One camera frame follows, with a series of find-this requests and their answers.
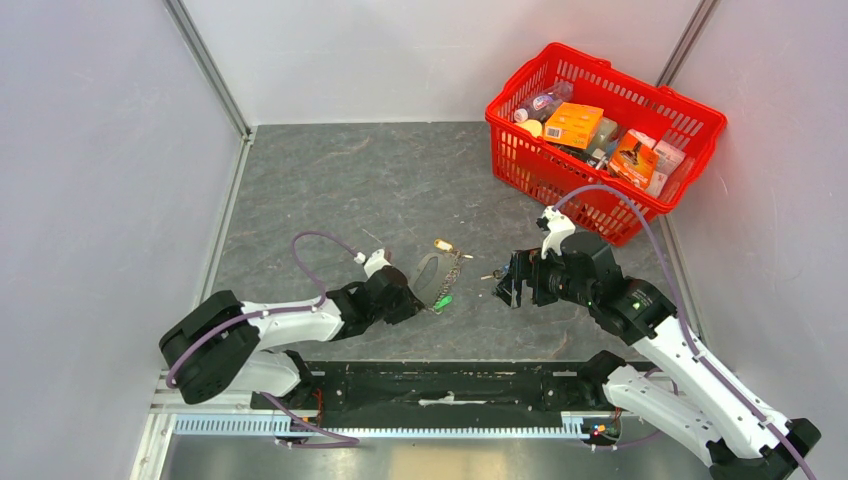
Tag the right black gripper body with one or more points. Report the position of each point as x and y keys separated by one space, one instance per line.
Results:
x=549 y=277

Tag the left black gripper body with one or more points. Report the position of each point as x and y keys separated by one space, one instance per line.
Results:
x=402 y=308

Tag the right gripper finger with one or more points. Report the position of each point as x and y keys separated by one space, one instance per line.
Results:
x=520 y=266
x=507 y=290

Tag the blue tagged key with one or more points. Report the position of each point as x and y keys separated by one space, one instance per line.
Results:
x=497 y=273

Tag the yellow tagged key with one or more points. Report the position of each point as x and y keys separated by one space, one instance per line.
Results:
x=449 y=248

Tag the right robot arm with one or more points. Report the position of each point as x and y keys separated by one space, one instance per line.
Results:
x=730 y=429

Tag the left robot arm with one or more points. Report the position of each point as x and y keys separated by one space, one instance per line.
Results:
x=228 y=344

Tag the round yellow lid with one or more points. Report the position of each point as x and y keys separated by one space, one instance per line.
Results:
x=533 y=127

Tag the red plastic shopping basket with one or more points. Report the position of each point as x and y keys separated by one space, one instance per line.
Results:
x=546 y=172

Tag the orange white product box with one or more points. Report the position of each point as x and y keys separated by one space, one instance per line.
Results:
x=634 y=159

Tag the orange cardboard box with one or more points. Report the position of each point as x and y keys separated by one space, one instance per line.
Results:
x=572 y=125

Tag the clear plastic bottle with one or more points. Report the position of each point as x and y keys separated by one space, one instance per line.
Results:
x=542 y=106

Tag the white small box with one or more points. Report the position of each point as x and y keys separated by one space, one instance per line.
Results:
x=669 y=158

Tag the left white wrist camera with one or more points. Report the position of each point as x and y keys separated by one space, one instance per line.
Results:
x=374 y=262

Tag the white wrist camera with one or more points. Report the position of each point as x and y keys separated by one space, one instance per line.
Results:
x=557 y=227
x=374 y=262

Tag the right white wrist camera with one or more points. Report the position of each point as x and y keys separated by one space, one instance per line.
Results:
x=557 y=227

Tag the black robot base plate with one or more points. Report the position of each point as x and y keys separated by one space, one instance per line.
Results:
x=453 y=394

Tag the slotted cable duct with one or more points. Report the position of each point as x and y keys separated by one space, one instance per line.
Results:
x=281 y=425

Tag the right aluminium frame post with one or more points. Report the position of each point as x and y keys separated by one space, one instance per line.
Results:
x=687 y=40

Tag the aluminium frame post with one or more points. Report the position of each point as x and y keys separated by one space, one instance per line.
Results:
x=687 y=40
x=203 y=57

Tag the left aluminium frame post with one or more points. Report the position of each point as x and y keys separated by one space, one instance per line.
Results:
x=203 y=57

